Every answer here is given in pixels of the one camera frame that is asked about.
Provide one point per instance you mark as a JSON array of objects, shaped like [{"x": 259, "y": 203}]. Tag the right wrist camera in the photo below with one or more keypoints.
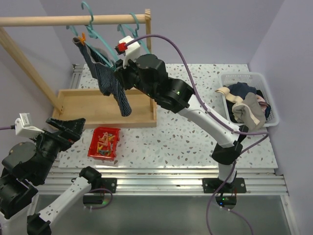
[{"x": 131, "y": 52}]

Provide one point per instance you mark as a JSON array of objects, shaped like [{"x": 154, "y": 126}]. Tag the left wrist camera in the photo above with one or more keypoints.
[{"x": 24, "y": 127}]

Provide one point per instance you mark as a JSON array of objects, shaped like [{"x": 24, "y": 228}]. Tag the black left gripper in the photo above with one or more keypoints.
[{"x": 74, "y": 127}]

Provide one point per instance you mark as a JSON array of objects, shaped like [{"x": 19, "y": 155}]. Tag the orange clothespin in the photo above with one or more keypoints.
[{"x": 82, "y": 38}]

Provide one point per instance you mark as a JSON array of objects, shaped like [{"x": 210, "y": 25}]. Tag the navy striped underwear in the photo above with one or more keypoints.
[{"x": 96, "y": 59}]

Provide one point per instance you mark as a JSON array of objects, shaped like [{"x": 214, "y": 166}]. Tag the beige grey underwear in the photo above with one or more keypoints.
[{"x": 249, "y": 112}]

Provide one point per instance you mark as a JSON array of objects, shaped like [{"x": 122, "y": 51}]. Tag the clothespins in red bin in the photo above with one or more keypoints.
[{"x": 105, "y": 144}]

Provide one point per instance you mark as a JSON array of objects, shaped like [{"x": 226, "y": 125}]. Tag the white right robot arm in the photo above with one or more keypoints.
[{"x": 149, "y": 75}]

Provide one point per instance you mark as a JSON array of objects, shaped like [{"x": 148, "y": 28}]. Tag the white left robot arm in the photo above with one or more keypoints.
[{"x": 27, "y": 166}]

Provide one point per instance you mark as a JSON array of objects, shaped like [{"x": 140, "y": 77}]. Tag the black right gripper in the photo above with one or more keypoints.
[{"x": 121, "y": 73}]

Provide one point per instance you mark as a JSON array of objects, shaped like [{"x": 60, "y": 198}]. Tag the pile of clothes in basket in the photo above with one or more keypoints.
[{"x": 237, "y": 92}]

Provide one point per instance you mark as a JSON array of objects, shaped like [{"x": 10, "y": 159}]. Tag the aluminium table rail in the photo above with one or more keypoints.
[{"x": 167, "y": 181}]

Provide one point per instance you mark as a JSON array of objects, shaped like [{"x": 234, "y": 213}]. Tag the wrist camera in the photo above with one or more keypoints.
[
  {"x": 24, "y": 127},
  {"x": 131, "y": 52}
]

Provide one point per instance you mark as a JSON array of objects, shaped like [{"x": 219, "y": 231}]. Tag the red clothespin bin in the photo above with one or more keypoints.
[{"x": 99, "y": 131}]

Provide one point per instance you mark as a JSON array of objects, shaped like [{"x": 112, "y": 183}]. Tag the wooden clothes rack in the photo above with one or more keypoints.
[{"x": 98, "y": 110}]

